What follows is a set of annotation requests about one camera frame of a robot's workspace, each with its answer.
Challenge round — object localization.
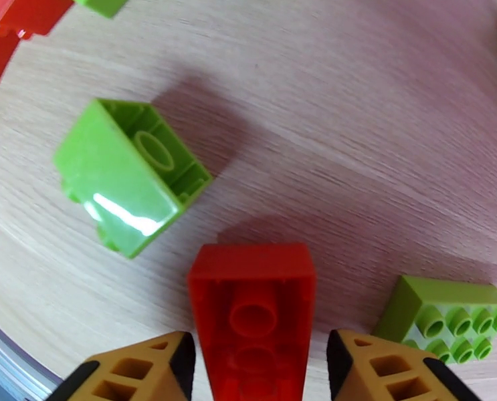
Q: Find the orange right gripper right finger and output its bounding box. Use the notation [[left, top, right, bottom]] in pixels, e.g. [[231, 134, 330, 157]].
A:
[[326, 328, 483, 401]]

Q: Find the green lego plate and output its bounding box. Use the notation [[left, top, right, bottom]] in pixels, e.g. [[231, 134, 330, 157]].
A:
[[373, 275, 497, 365]]

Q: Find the long red lego piece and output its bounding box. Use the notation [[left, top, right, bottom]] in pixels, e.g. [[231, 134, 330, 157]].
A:
[[0, 0, 74, 129]]

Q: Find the aluminium front rail frame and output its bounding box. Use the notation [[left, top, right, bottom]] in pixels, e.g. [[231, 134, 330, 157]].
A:
[[0, 309, 63, 401]]

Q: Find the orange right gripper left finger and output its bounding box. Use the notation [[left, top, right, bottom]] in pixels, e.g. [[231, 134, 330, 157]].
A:
[[43, 330, 197, 401]]

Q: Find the tall green lego brick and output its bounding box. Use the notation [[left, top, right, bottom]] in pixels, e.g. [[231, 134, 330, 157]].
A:
[[52, 98, 214, 260]]

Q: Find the red lego brick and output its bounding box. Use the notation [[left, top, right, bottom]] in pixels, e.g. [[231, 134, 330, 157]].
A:
[[187, 243, 317, 401]]

